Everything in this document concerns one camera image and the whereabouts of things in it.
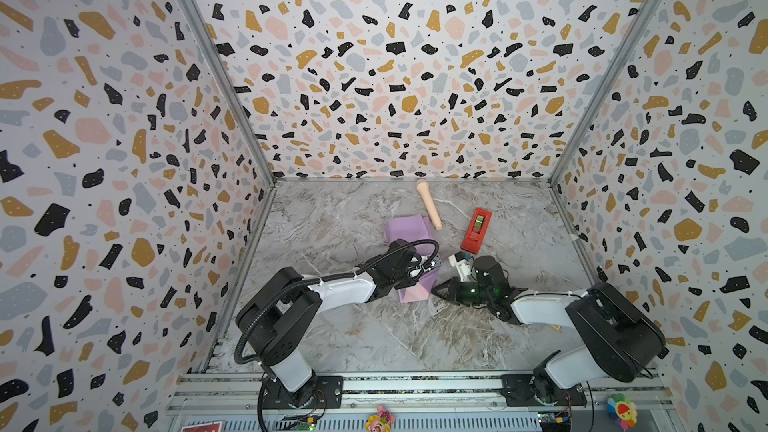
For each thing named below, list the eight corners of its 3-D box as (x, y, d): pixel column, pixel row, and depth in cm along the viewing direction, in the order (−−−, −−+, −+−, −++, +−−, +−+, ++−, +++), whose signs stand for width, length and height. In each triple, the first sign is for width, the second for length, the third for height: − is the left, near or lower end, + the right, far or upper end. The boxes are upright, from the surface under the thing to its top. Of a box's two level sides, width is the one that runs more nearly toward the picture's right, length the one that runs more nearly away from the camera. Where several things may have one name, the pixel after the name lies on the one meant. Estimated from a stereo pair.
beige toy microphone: (434, 231, 109) (435, 225, 106) (416, 188, 123) (416, 182, 120) (444, 229, 109) (445, 223, 107) (426, 186, 123) (426, 180, 121)
